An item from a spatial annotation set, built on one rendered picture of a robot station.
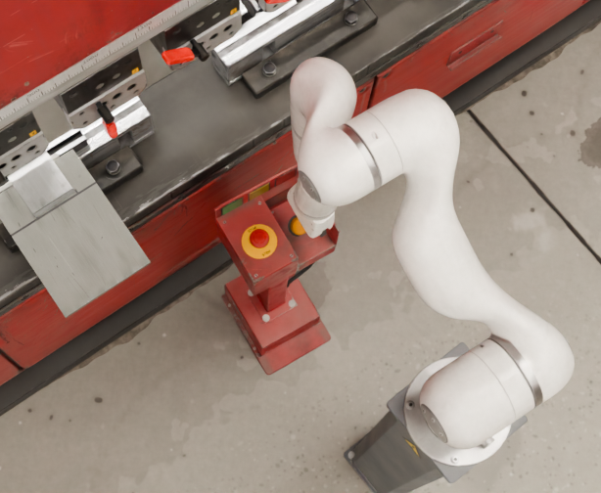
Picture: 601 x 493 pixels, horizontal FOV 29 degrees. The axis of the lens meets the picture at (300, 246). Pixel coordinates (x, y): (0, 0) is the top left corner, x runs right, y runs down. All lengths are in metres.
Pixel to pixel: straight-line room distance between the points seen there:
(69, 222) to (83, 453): 1.06
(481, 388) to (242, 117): 0.90
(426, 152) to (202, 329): 1.60
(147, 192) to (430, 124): 0.84
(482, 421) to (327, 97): 0.50
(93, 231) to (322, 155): 0.69
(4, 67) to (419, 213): 0.63
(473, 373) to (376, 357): 1.44
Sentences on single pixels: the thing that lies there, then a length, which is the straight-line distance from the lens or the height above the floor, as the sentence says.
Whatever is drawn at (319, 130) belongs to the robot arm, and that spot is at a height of 1.56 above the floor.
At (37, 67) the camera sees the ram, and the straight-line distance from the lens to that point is 1.78.
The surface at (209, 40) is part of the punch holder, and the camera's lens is 2.04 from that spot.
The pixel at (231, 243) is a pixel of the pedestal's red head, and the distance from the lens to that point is 2.31.
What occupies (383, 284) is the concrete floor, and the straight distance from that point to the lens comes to 3.11.
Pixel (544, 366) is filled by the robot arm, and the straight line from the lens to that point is 1.65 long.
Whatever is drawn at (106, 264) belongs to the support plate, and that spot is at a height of 1.00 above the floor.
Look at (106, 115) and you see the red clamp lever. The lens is 1.96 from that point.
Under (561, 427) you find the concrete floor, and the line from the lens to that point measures 3.13.
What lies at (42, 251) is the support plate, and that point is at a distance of 2.11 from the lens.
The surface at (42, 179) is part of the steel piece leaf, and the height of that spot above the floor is 1.00.
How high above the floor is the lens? 3.00
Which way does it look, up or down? 74 degrees down
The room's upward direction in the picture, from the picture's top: 9 degrees clockwise
